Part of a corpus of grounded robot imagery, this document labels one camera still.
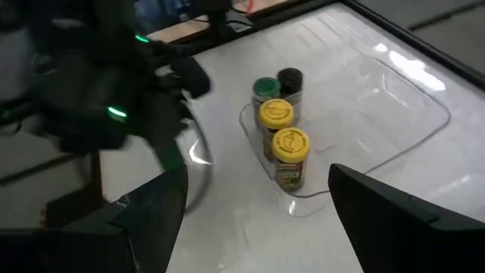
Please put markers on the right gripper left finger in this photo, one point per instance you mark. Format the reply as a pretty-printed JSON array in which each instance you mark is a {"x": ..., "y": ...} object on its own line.
[{"x": 113, "y": 246}]

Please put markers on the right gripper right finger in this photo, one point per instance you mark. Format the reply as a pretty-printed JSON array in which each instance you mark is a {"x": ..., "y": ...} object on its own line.
[{"x": 417, "y": 246}]

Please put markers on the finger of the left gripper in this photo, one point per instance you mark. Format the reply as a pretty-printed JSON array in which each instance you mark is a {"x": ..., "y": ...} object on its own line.
[{"x": 189, "y": 77}]

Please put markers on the green lid oregano jar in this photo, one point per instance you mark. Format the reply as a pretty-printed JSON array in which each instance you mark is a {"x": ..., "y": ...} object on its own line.
[{"x": 266, "y": 87}]

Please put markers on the yellow lid chili onion jar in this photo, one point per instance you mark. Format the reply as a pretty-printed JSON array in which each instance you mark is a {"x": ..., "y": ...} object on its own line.
[
  {"x": 290, "y": 145},
  {"x": 276, "y": 113}
]

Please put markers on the black lid spice jar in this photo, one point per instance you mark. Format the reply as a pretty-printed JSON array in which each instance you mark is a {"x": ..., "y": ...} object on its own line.
[{"x": 290, "y": 77}]

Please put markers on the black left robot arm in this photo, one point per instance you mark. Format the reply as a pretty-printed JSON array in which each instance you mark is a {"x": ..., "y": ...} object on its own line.
[{"x": 68, "y": 76}]

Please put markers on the clear plastic bin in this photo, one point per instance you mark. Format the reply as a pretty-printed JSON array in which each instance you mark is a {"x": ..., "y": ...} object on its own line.
[{"x": 360, "y": 125}]

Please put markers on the black table frame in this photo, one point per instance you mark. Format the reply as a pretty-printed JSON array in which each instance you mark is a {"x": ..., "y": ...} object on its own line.
[{"x": 435, "y": 53}]

